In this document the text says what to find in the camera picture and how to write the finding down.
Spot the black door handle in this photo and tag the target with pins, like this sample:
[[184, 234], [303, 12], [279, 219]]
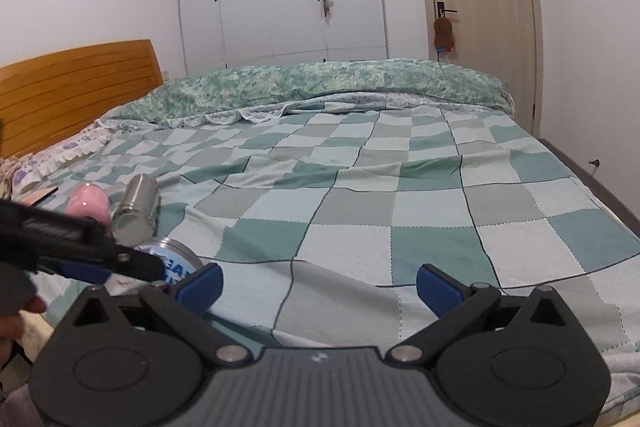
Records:
[[441, 9]]

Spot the checkered green bedspread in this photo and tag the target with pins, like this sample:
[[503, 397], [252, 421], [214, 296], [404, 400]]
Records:
[[321, 220]]

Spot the purple floral pillow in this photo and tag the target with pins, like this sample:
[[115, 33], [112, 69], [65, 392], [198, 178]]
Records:
[[38, 166]]

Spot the brown plush hanging toy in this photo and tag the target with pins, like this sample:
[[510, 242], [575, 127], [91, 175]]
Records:
[[443, 35]]

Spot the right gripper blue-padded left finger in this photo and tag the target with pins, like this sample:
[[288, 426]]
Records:
[[135, 360]]

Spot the wooden headboard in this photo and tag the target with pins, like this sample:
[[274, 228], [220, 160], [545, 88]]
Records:
[[47, 99]]

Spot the silver steel cup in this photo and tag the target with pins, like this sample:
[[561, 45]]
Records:
[[134, 220]]

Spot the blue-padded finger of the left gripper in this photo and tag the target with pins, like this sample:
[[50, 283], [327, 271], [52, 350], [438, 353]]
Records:
[[75, 271], [136, 264]]

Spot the pink steel cup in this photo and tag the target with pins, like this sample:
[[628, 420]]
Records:
[[91, 202]]

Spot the green floral quilt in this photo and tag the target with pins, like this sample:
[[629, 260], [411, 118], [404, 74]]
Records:
[[258, 92]]

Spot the blue cartoon cup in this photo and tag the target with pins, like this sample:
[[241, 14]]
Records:
[[179, 260]]

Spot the person's left hand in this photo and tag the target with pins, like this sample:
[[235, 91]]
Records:
[[18, 294]]

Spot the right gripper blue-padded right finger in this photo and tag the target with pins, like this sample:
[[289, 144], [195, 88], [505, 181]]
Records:
[[499, 360]]

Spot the beige crumpled cloth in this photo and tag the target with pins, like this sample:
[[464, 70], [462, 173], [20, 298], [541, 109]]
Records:
[[8, 168]]

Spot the dark phone on bed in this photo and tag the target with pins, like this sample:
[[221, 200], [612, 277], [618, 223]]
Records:
[[37, 197]]

